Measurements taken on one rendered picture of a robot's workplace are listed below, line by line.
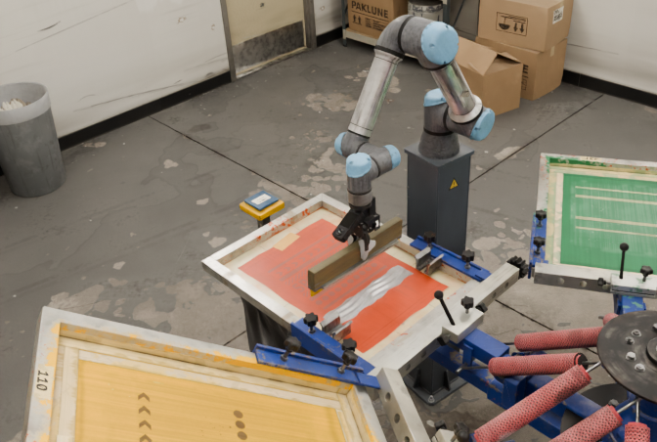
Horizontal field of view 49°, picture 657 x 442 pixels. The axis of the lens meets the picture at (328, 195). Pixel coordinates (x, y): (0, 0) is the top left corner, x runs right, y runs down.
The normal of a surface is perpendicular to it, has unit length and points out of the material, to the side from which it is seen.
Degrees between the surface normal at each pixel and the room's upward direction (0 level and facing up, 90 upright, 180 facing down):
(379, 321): 0
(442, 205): 90
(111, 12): 90
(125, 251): 0
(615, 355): 0
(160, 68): 90
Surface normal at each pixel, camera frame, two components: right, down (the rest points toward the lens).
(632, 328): -0.06, -0.84
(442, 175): 0.59, 0.40
